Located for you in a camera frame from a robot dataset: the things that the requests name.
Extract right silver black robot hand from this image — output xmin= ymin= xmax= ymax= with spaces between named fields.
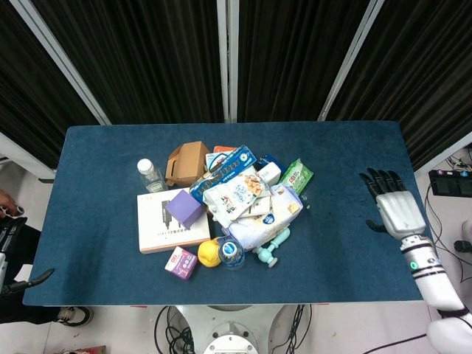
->
xmin=359 ymin=167 xmax=429 ymax=241

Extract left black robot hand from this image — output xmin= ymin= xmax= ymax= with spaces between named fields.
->
xmin=0 ymin=268 xmax=55 ymax=296

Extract green wet wipes pack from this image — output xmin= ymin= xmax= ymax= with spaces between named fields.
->
xmin=278 ymin=158 xmax=315 ymax=195

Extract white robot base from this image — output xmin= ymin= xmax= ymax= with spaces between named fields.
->
xmin=172 ymin=304 xmax=292 ymax=354

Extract person hand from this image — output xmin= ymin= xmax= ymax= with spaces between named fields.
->
xmin=0 ymin=190 xmax=25 ymax=219

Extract black device with pink lights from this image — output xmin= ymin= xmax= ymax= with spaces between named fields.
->
xmin=428 ymin=169 xmax=472 ymax=197

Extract teal plastic faucet toy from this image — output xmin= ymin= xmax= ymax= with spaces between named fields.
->
xmin=252 ymin=227 xmax=292 ymax=267

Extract white blue diaper pack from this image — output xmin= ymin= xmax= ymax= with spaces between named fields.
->
xmin=222 ymin=183 xmax=300 ymax=251

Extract white blue small carton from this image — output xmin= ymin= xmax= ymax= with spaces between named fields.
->
xmin=256 ymin=155 xmax=284 ymax=185

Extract white flat product box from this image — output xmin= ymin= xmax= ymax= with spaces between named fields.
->
xmin=136 ymin=190 xmax=212 ymax=254

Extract purple pink small packet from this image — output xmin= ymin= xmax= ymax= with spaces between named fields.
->
xmin=164 ymin=246 xmax=198 ymax=280

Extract clear plastic water bottle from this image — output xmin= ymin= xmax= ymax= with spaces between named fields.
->
xmin=137 ymin=158 xmax=170 ymax=194

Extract white snack bag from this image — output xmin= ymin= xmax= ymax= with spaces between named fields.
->
xmin=203 ymin=170 xmax=272 ymax=229

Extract purple cube box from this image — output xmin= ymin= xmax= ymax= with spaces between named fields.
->
xmin=164 ymin=189 xmax=204 ymax=230

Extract blue felt table mat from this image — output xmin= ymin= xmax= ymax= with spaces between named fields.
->
xmin=22 ymin=120 xmax=442 ymax=307

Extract crushed blue label bottle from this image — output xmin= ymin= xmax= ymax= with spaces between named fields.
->
xmin=217 ymin=237 xmax=246 ymax=271

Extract yellow lemon toy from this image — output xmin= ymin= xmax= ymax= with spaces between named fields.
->
xmin=197 ymin=237 xmax=223 ymax=268

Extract blue printed carton box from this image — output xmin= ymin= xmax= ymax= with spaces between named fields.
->
xmin=189 ymin=145 xmax=258 ymax=203

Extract brown cardboard carry box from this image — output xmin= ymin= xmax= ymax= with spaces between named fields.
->
xmin=164 ymin=141 xmax=211 ymax=187

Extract black floor cables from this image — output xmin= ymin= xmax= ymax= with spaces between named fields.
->
xmin=153 ymin=305 xmax=196 ymax=354

